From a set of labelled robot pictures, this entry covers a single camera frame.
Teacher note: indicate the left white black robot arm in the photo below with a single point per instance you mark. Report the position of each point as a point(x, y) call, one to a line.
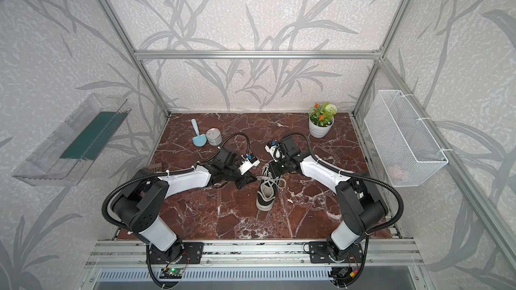
point(135, 205)

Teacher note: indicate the right controller board with wires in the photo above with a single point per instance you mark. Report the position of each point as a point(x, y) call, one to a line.
point(343, 273)

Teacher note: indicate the clear plastic wall tray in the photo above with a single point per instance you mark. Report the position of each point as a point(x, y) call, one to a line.
point(68, 153)

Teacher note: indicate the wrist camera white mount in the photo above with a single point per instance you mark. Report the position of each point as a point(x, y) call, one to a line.
point(274, 149)
point(248, 162)

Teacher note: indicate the light blue scoop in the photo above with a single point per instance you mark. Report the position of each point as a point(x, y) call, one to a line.
point(199, 139)

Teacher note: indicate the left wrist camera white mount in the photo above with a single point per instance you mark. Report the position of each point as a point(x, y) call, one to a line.
point(248, 162)

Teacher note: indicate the black white canvas sneaker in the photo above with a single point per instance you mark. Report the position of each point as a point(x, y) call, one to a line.
point(266, 198)

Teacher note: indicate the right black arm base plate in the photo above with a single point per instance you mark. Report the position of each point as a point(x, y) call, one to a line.
point(327, 252)

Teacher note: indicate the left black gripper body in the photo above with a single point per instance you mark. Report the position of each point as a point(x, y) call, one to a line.
point(240, 175)

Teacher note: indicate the green circuit board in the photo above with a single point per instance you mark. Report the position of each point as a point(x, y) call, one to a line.
point(171, 273)

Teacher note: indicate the potted plant white pot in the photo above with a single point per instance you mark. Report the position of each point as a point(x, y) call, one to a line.
point(321, 119)

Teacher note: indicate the silver tin can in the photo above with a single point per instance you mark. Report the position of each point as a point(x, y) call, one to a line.
point(214, 137)

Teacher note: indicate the white wire basket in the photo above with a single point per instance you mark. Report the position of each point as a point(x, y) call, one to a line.
point(402, 138)

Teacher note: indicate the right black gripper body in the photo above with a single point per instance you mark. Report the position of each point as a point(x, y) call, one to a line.
point(276, 168)

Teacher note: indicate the white shoelace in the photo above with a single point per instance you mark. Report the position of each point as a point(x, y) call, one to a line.
point(268, 180)

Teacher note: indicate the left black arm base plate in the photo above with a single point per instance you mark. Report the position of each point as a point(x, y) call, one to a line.
point(179, 253)

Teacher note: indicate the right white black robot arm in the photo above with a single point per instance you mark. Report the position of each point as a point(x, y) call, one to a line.
point(361, 203)

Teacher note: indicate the pink object in basket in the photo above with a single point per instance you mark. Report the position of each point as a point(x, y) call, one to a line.
point(396, 173)

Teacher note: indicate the aluminium front rail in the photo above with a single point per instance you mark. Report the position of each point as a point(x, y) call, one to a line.
point(255, 253)

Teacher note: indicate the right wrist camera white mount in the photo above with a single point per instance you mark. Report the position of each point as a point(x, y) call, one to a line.
point(274, 149)

